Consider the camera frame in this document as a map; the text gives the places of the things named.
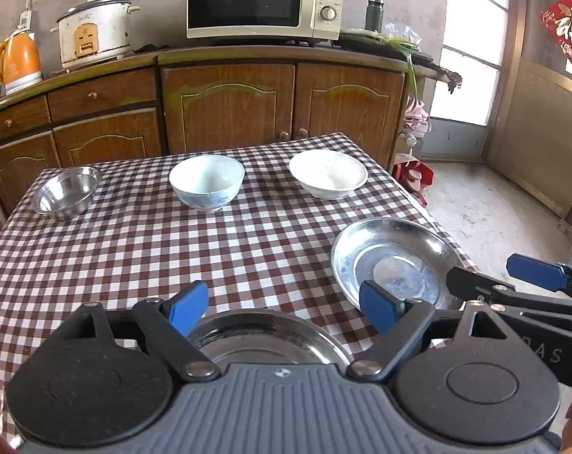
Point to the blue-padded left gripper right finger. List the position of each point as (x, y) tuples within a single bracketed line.
[(400, 325)]

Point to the blue-white porcelain bowl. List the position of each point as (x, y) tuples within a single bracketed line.
[(207, 182)]

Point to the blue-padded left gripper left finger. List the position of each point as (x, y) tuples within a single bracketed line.
[(165, 325)]

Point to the orange electric kettle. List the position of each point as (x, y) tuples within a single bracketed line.
[(20, 64)]

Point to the white shallow bowl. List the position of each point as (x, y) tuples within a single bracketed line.
[(326, 174)]

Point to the large steel plate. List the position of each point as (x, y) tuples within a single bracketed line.
[(399, 255)]

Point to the red checkered tablecloth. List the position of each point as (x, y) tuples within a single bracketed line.
[(268, 248)]

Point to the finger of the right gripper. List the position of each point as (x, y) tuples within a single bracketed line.
[(468, 285), (548, 276)]

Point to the white rice cooker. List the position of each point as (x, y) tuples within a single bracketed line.
[(94, 31)]

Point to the red paper door decoration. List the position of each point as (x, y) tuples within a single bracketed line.
[(558, 21)]

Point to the cream microwave oven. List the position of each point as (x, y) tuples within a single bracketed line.
[(288, 19)]

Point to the steel basin near camera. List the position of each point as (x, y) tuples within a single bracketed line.
[(261, 336)]

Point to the red plastic bag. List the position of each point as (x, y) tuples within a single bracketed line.
[(413, 175)]

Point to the pink plastic bags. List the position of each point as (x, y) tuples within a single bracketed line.
[(416, 119)]

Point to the green onion stalks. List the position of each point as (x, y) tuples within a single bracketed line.
[(406, 54)]

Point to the small steel bowl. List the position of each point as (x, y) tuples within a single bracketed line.
[(67, 194)]

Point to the white power strip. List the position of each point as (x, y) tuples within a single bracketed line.
[(25, 20)]

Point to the green thermos bottle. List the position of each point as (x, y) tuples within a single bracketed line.
[(374, 15)]

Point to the wooden kitchen cabinet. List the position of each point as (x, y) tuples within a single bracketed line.
[(203, 99)]

